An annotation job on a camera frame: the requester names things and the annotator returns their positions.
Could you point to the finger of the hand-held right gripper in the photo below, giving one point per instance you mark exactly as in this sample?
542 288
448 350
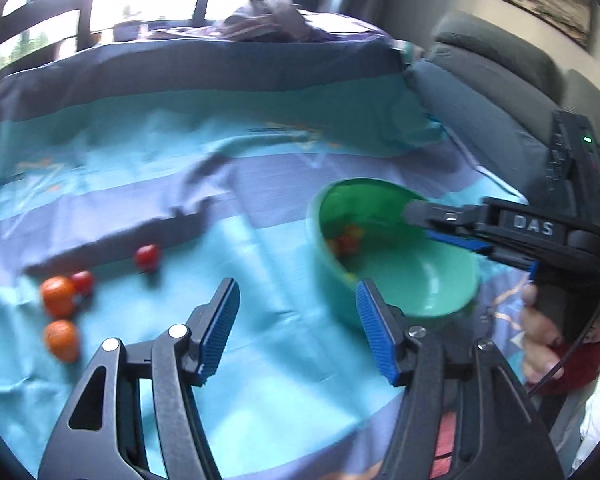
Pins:
445 216
472 245

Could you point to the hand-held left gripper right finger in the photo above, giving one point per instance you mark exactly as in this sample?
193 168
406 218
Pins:
375 330

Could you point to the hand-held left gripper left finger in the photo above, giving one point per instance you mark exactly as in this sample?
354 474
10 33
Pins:
220 330

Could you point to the green plastic bowl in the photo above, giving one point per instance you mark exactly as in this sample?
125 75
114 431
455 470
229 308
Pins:
420 280

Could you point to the red cherry tomato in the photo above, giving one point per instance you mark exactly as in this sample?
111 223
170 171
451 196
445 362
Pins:
339 246
147 257
83 281

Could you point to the person's right hand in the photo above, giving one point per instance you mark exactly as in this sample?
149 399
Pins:
540 330

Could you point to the grey sofa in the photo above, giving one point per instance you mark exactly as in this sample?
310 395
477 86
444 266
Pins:
480 110

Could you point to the orange tangerine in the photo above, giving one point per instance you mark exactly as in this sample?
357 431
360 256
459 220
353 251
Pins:
61 340
57 296

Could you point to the blue striped blanket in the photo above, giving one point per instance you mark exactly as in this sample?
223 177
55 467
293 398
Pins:
155 125

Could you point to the crumpled grey cloth pile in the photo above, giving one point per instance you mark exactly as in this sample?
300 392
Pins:
270 17

